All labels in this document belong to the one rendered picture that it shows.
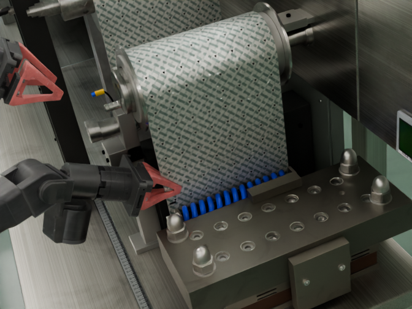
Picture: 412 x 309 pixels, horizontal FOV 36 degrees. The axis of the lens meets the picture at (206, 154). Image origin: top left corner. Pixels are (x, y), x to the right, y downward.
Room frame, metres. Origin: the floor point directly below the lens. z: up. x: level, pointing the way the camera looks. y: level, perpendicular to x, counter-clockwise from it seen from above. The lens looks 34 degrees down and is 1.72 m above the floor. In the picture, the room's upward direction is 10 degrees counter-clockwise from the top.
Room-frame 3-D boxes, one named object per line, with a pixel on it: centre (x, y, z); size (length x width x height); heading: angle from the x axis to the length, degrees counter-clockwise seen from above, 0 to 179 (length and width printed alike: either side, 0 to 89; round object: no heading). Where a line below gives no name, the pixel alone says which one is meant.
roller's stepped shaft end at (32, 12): (1.15, 0.25, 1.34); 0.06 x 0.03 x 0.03; 106
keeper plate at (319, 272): (0.72, -0.15, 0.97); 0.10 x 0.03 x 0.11; 106
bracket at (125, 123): (0.96, 0.15, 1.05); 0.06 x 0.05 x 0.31; 106
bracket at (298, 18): (1.02, -0.19, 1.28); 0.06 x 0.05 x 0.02; 106
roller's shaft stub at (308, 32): (1.01, -0.18, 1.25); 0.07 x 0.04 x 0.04; 106
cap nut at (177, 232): (0.81, 0.07, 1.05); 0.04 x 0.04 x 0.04
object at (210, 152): (0.91, -0.03, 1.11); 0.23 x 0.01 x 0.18; 106
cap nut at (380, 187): (0.81, -0.27, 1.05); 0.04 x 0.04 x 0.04
